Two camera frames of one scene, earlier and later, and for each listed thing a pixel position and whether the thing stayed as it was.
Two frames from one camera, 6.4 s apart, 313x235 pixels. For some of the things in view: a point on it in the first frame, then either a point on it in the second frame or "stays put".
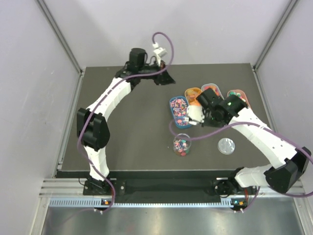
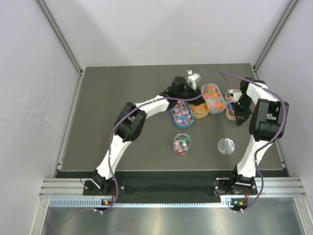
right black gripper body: x=210 y=120 -> x=241 y=107
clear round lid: x=226 y=146 stays put
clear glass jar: x=182 y=146 stays put
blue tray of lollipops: x=179 y=105 stays put
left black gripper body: x=162 y=77 -> x=195 y=97
